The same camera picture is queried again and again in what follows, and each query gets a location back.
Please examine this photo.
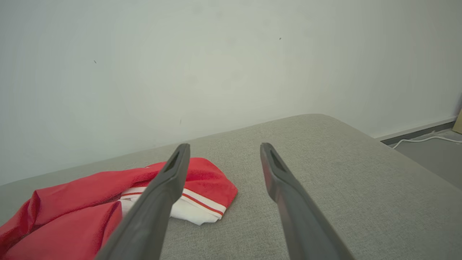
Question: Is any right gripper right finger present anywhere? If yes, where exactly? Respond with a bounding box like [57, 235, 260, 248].
[260, 143, 356, 260]

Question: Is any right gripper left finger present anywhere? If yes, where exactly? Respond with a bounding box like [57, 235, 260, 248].
[95, 143, 191, 260]

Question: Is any red jersey with lettering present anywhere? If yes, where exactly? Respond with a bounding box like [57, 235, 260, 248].
[0, 157, 238, 260]

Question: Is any beige cardboard box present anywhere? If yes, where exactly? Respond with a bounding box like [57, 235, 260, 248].
[452, 108, 462, 135]

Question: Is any white wall baseboard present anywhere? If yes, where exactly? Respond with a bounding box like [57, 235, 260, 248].
[375, 116, 457, 146]

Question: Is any white floor cable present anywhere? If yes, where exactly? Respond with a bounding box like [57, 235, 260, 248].
[392, 134, 462, 149]

